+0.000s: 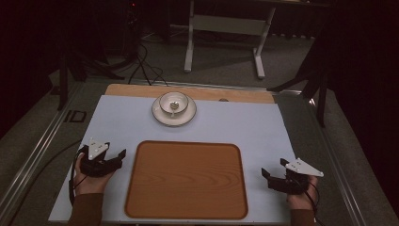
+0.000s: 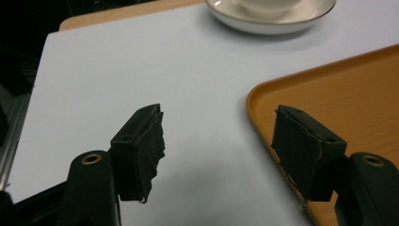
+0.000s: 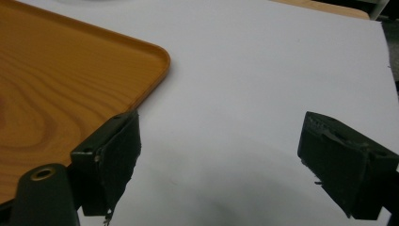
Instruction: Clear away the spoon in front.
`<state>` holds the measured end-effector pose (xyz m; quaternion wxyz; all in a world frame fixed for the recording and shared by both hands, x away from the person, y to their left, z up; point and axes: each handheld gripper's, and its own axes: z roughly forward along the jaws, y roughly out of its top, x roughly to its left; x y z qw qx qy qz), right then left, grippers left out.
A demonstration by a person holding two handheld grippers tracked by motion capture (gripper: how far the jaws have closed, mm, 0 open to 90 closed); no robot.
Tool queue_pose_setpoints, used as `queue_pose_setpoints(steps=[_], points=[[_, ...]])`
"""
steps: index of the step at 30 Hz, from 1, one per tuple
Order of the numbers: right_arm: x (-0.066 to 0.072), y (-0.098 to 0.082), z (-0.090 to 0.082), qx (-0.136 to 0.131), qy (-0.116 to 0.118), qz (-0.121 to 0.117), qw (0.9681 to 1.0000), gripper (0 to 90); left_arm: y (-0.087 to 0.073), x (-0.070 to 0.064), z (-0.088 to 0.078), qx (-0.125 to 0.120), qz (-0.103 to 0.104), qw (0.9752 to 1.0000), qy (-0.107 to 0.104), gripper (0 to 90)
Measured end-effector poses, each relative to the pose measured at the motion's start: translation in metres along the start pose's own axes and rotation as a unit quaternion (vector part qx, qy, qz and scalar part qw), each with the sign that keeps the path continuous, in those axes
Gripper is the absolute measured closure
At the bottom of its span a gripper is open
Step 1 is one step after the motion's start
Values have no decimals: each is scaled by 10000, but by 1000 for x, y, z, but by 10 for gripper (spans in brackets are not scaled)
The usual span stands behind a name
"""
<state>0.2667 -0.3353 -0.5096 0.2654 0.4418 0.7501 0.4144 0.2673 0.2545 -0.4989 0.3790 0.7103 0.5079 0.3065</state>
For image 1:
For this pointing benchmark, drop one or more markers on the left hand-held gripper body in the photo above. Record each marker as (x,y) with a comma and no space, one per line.
(95,166)

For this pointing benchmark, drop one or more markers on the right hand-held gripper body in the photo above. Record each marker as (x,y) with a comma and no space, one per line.
(293,183)

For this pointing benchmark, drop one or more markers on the person's left hand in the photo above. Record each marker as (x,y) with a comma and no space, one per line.
(91,185)

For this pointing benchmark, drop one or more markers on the person's right hand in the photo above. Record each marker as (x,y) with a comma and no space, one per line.
(301,201)

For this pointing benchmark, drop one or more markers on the light blue table mat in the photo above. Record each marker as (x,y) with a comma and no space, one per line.
(244,125)

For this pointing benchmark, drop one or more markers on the white bowl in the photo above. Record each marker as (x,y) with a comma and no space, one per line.
(166,102)

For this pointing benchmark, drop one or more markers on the brown wooden tray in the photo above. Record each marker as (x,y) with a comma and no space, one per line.
(186,180)

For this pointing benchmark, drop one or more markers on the small metal spoon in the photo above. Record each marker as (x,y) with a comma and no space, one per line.
(174,106)

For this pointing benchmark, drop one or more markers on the black metal stand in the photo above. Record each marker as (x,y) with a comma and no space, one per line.
(321,94)
(63,88)

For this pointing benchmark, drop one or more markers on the white saucer plate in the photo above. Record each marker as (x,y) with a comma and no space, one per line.
(188,116)

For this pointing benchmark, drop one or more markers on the dark device with red light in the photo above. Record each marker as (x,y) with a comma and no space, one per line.
(132,28)

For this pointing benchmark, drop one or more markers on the black floor bracket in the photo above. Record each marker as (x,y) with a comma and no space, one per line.
(75,116)

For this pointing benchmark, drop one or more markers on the aluminium floor rail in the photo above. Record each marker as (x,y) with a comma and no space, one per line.
(340,175)
(219,85)
(34,157)

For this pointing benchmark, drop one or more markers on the white metal stand frame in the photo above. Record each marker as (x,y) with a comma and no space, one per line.
(226,24)

